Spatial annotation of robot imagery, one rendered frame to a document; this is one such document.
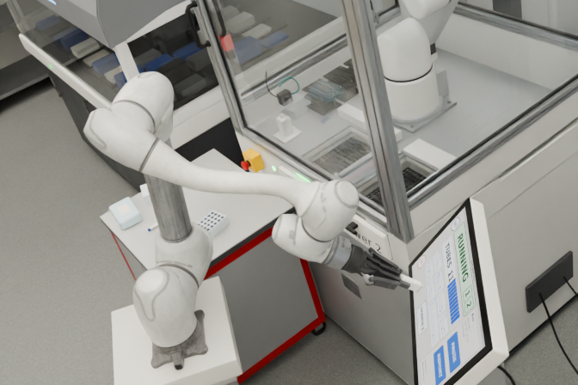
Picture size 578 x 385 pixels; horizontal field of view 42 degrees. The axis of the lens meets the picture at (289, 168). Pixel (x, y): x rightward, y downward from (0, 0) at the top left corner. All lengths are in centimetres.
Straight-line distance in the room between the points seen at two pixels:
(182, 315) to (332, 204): 70
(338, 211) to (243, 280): 117
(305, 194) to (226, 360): 70
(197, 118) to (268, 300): 87
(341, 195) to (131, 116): 58
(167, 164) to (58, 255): 260
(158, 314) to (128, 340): 29
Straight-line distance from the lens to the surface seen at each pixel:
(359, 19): 194
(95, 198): 480
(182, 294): 233
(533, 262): 301
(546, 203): 290
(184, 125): 338
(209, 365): 239
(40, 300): 429
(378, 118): 210
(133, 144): 196
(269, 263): 301
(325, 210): 187
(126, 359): 253
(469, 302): 192
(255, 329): 316
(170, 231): 236
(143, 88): 207
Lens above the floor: 258
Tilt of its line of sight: 36 degrees down
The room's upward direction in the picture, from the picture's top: 17 degrees counter-clockwise
